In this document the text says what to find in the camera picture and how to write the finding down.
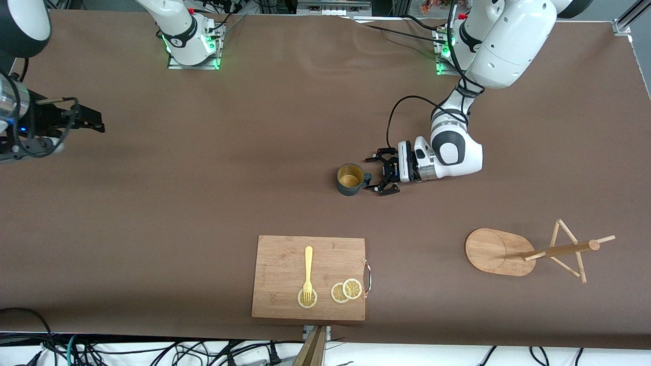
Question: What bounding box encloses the teal ribbed cup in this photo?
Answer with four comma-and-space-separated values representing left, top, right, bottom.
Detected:
336, 163, 372, 197

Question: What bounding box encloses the wooden cup rack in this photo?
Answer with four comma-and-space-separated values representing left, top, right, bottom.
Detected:
465, 219, 616, 284

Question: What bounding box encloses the brown table cover sheet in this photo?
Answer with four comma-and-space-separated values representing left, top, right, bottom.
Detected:
0, 9, 651, 350

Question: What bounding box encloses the yellow plastic fork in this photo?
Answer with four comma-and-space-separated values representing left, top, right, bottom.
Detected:
303, 246, 314, 303

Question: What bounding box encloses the bamboo cutting board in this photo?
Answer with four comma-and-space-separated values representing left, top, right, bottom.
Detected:
251, 235, 367, 321

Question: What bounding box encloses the grey power strip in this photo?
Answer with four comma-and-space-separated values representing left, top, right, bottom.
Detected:
298, 0, 372, 16

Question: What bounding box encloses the wooden beam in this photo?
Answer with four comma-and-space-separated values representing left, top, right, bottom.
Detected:
292, 325, 327, 366

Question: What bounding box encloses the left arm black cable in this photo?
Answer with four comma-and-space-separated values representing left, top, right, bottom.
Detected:
388, 0, 484, 149

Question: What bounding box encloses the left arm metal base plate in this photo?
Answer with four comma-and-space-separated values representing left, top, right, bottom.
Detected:
436, 28, 476, 77

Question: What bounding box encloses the long black table cable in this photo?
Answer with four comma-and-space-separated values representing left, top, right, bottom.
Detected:
362, 23, 448, 44

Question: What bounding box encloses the short black table cable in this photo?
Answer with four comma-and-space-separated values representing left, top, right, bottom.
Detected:
404, 14, 448, 32

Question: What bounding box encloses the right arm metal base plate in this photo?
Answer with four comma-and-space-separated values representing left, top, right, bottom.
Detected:
168, 23, 225, 70

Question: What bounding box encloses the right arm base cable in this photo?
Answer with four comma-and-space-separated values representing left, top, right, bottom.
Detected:
191, 0, 247, 37

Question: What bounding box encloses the thick black cable loop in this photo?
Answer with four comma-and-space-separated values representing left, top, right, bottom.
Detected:
0, 307, 55, 354

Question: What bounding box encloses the tangled black floor cable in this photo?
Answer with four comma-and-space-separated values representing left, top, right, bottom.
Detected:
76, 338, 306, 366

